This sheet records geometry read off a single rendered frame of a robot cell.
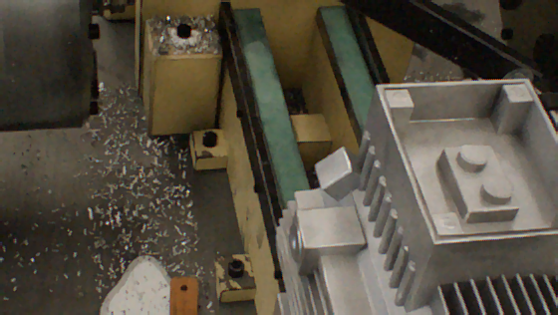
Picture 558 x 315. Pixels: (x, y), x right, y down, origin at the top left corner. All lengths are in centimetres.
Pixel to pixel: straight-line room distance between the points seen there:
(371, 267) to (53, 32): 28
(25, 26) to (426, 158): 29
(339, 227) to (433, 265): 9
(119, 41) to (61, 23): 43
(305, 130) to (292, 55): 10
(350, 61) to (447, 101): 35
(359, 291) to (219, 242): 36
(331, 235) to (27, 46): 26
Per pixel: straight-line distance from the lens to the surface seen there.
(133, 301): 88
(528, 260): 56
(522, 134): 63
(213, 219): 95
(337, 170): 61
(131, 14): 114
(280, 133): 87
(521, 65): 82
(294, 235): 60
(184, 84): 96
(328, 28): 98
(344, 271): 59
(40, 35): 70
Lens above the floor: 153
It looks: 47 degrees down
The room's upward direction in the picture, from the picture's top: 11 degrees clockwise
